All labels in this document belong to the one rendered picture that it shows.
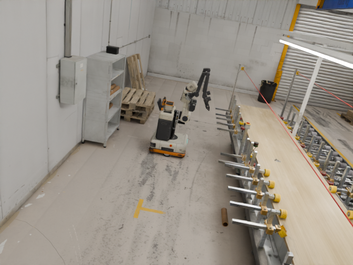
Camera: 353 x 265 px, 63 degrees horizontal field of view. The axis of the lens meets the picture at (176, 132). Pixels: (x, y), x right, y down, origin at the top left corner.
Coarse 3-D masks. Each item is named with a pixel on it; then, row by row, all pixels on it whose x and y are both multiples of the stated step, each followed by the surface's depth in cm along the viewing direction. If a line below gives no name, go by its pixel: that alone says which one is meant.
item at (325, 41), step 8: (288, 32) 390; (312, 40) 302; (320, 40) 281; (328, 40) 264; (344, 48) 233; (352, 48) 220; (312, 80) 446; (304, 104) 461; (296, 120) 477; (296, 128) 477
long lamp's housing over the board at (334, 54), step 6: (282, 36) 414; (288, 42) 374; (294, 42) 352; (300, 42) 333; (306, 48) 308; (312, 48) 292; (318, 48) 279; (324, 48) 268; (324, 54) 262; (330, 54) 250; (336, 54) 241; (342, 54) 232; (348, 54) 232; (342, 60) 227; (348, 60) 218
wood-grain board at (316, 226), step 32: (256, 128) 481; (256, 160) 373; (288, 160) 385; (288, 192) 309; (320, 192) 321; (288, 224) 259; (320, 224) 267; (352, 224) 276; (320, 256) 229; (352, 256) 235
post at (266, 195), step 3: (267, 192) 263; (264, 195) 265; (267, 195) 262; (264, 198) 264; (267, 198) 264; (264, 201) 265; (264, 204) 266; (258, 213) 272; (258, 216) 272; (261, 216) 272; (258, 219) 273; (255, 222) 276; (258, 222) 275
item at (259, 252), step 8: (232, 136) 486; (232, 144) 465; (240, 160) 407; (240, 184) 359; (248, 200) 319; (248, 216) 295; (256, 232) 272; (256, 240) 263; (256, 248) 254; (256, 256) 248; (264, 256) 246; (256, 264) 244; (264, 264) 238
